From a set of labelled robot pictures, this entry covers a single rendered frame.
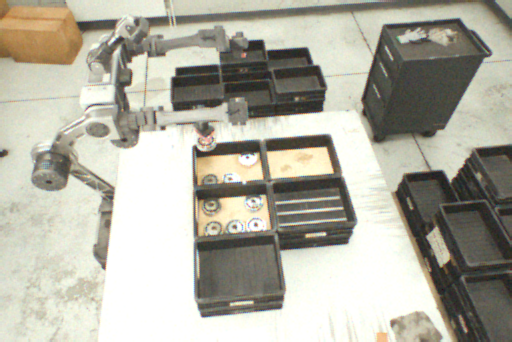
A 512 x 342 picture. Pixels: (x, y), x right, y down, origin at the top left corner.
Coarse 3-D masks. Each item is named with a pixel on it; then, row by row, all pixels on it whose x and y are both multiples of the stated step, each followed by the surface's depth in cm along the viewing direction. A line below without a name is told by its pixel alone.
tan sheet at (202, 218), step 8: (200, 200) 210; (224, 200) 210; (232, 200) 210; (240, 200) 210; (264, 200) 210; (200, 208) 207; (224, 208) 207; (232, 208) 207; (240, 208) 207; (264, 208) 207; (200, 216) 204; (208, 216) 204; (216, 216) 204; (224, 216) 204; (232, 216) 204; (240, 216) 204; (248, 216) 204; (264, 216) 204; (200, 224) 201; (224, 224) 201; (200, 232) 198
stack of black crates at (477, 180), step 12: (480, 156) 269; (492, 156) 271; (504, 156) 271; (468, 168) 268; (480, 168) 258; (492, 168) 265; (504, 168) 265; (456, 180) 285; (468, 180) 271; (480, 180) 258; (492, 180) 246; (504, 180) 259; (456, 192) 286; (468, 192) 273; (480, 192) 260; (492, 192) 248; (504, 192) 253; (492, 204) 248; (504, 204) 248
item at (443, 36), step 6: (432, 30) 296; (438, 30) 294; (444, 30) 292; (450, 30) 292; (432, 36) 290; (438, 36) 291; (444, 36) 290; (450, 36) 290; (456, 36) 289; (438, 42) 288; (444, 42) 287; (450, 42) 287; (456, 42) 288
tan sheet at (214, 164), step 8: (200, 160) 227; (208, 160) 227; (216, 160) 227; (224, 160) 227; (232, 160) 227; (200, 168) 223; (208, 168) 223; (216, 168) 223; (224, 168) 223; (232, 168) 223; (240, 168) 223; (248, 168) 223; (256, 168) 223; (200, 176) 220; (240, 176) 220; (248, 176) 220; (256, 176) 220; (200, 184) 216
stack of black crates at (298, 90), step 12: (276, 72) 317; (288, 72) 319; (300, 72) 320; (312, 72) 322; (276, 84) 303; (288, 84) 318; (300, 84) 318; (312, 84) 318; (324, 84) 304; (276, 96) 303; (288, 96) 303; (300, 96) 303; (312, 96) 306; (324, 96) 309; (276, 108) 311; (288, 108) 313; (300, 108) 313; (312, 108) 316
